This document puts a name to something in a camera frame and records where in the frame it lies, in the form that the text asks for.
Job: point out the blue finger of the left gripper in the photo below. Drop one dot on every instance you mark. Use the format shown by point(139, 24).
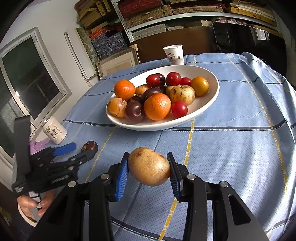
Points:
point(62, 150)

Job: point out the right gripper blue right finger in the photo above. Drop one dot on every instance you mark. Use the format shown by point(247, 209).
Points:
point(175, 177)

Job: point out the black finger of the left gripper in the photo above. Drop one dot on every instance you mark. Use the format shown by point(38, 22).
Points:
point(81, 158)

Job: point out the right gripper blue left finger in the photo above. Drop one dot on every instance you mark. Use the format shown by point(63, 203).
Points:
point(121, 177)

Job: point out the tan round fruit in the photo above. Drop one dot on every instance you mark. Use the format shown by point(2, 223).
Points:
point(148, 167)

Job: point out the dark purple plum back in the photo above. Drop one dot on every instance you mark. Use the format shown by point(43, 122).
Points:
point(134, 112)

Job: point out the dark purple plum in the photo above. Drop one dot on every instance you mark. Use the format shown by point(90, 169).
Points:
point(134, 112)
point(161, 78)

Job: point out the red tomato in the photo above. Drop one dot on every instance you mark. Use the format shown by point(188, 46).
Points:
point(179, 109)
point(153, 80)
point(173, 79)
point(186, 81)

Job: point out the large front orange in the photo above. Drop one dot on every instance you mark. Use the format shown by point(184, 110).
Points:
point(157, 107)

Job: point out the orange back mandarin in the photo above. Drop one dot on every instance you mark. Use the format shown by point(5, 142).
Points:
point(124, 89)

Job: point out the dark water chestnut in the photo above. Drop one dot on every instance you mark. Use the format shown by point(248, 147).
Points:
point(136, 98)
point(90, 145)

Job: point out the pale spotted pear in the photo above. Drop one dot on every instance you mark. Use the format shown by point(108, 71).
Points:
point(183, 93)

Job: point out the small tan fruit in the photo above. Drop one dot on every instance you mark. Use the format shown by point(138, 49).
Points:
point(168, 90)

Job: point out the dark purple mangosteen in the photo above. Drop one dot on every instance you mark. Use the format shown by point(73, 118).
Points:
point(148, 93)

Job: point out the yellow-orange persimmon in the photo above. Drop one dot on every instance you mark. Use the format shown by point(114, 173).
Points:
point(200, 85)

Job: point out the dark purple plum front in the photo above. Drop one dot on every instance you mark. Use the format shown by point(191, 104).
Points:
point(161, 78)

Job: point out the person's left hand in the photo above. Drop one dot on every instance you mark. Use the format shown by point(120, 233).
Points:
point(25, 204)

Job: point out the dark water chestnut back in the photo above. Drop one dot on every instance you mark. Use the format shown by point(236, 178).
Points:
point(90, 145)

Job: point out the white beverage can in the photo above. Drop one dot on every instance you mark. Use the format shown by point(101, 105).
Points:
point(54, 130)

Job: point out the purple cloth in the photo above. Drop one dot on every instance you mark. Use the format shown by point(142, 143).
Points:
point(36, 146)

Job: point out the white oval plate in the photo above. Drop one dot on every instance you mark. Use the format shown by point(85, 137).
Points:
point(199, 105)

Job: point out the blue checked tablecloth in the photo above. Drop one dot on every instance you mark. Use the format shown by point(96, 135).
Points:
point(246, 137)

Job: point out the white board leaning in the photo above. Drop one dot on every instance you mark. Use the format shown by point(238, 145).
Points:
point(83, 53)

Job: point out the cardboard box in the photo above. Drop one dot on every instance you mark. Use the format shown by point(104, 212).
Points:
point(126, 58)

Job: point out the white paper cup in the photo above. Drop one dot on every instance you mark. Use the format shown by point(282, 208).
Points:
point(175, 54)

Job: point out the dark wooden cabinet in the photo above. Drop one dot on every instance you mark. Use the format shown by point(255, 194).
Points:
point(195, 40)

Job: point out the metal storage shelf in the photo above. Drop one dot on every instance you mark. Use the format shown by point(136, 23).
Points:
point(129, 30)

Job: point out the window frame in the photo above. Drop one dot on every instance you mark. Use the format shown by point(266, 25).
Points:
point(30, 85)

